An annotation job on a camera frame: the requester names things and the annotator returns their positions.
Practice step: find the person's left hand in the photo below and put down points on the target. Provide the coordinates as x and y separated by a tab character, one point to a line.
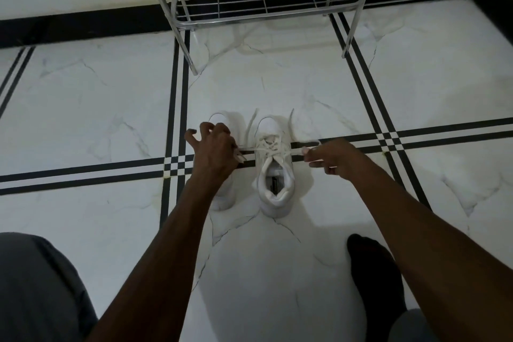
214	153

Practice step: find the person's right hand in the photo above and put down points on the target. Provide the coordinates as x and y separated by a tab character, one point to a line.
338	155

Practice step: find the person's left middle finger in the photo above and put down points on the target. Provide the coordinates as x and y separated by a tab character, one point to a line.
223	128

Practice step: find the person's left little finger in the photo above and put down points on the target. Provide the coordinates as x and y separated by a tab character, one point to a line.
190	138

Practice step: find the person's right fingers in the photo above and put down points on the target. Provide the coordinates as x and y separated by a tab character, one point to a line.
316	157

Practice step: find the white shoelace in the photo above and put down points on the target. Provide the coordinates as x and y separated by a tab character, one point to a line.
272	148

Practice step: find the person's left forearm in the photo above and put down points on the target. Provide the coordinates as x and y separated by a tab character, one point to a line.
160	273

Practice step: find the person's right forearm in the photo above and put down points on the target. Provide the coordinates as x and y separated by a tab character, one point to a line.
433	253

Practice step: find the white sneaker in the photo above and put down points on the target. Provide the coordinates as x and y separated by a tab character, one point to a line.
236	123
276	189

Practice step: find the black sock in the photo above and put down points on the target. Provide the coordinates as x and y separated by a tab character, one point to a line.
376	277

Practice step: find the grey trousers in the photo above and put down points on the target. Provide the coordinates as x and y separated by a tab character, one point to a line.
36	293

